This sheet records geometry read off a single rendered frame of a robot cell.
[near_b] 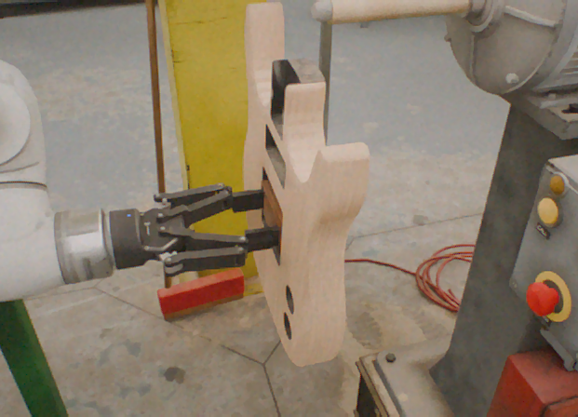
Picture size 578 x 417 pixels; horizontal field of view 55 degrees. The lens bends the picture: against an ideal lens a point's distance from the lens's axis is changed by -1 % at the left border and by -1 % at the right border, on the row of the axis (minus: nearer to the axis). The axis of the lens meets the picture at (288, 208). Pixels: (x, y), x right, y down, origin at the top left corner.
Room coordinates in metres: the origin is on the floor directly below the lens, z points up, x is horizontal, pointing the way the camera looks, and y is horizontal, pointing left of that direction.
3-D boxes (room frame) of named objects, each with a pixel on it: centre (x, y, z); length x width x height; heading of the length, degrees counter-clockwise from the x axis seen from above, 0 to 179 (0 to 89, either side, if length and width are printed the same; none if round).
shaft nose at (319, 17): (0.68, -0.04, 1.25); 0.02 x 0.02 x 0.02; 16
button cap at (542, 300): (0.47, -0.31, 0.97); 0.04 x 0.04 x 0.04; 16
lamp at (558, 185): (0.52, -0.30, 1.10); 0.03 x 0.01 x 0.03; 16
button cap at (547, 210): (0.52, -0.30, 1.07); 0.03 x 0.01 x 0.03; 16
